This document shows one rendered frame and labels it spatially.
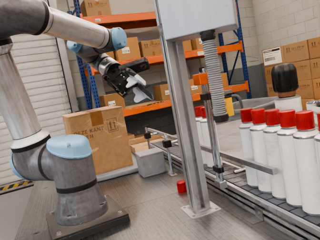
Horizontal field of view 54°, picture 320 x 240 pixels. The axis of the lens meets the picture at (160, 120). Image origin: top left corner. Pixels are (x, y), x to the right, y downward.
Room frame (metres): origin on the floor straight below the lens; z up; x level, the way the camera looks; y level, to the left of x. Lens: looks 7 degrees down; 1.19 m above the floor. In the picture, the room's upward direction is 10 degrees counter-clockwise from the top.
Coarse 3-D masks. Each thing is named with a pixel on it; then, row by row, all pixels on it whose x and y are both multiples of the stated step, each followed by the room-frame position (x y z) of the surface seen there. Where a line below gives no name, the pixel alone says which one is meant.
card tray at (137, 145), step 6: (138, 138) 2.00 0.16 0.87; (144, 138) 2.01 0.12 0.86; (150, 138) 2.02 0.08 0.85; (156, 138) 2.03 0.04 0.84; (162, 138) 2.02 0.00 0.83; (132, 144) 1.99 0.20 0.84; (138, 144) 1.96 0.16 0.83; (144, 144) 1.92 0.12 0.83; (132, 150) 1.74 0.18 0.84; (138, 150) 1.77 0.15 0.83
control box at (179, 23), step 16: (160, 0) 0.76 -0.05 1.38; (176, 0) 0.75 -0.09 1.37; (192, 0) 0.74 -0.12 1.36; (208, 0) 0.73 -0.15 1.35; (224, 0) 0.72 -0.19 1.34; (160, 16) 0.77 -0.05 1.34; (176, 16) 0.75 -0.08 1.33; (192, 16) 0.74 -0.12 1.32; (208, 16) 0.73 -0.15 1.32; (224, 16) 0.72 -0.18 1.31; (176, 32) 0.75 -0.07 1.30; (192, 32) 0.74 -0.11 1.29
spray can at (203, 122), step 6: (204, 108) 1.02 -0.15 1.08; (204, 114) 1.02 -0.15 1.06; (204, 120) 1.02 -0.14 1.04; (204, 126) 1.02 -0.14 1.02; (204, 132) 1.02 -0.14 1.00; (216, 132) 1.02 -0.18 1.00; (204, 138) 1.02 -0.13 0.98; (204, 144) 1.03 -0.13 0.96; (210, 144) 1.01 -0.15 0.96; (210, 156) 1.02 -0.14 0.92; (210, 162) 1.02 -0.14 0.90; (210, 168) 1.02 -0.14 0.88
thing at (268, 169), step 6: (162, 132) 1.45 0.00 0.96; (174, 138) 1.27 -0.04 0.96; (204, 150) 1.00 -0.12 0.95; (210, 150) 0.95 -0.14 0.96; (222, 156) 0.88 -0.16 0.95; (228, 156) 0.85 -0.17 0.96; (234, 156) 0.82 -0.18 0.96; (240, 162) 0.79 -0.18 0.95; (246, 162) 0.76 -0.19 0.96; (252, 162) 0.74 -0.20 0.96; (258, 162) 0.73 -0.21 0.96; (258, 168) 0.71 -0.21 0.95; (264, 168) 0.69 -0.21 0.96; (270, 168) 0.67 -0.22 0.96; (276, 168) 0.67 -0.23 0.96
